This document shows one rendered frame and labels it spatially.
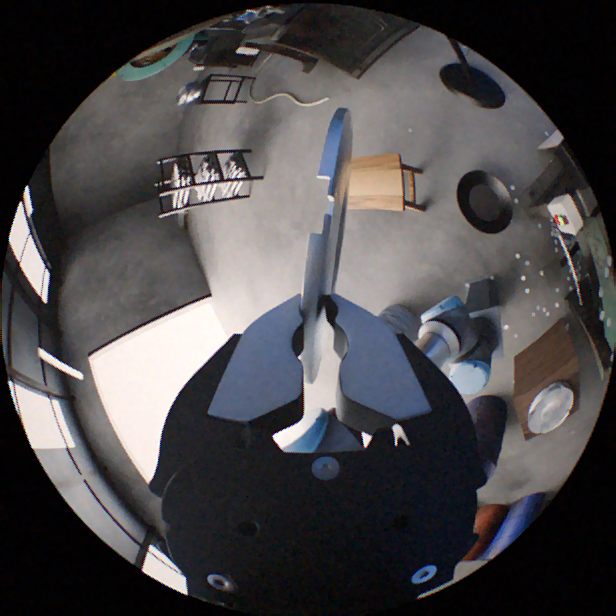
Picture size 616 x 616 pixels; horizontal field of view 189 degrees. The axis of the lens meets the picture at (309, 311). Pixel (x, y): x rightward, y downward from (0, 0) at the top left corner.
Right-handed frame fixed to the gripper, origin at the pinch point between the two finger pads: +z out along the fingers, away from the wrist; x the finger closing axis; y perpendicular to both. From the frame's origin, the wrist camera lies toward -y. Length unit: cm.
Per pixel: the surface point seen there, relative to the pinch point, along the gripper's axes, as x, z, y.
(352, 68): 25, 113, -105
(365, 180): 21, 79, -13
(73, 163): -574, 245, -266
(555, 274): 98, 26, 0
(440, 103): 65, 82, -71
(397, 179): 31, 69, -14
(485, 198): 79, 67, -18
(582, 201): 54, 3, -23
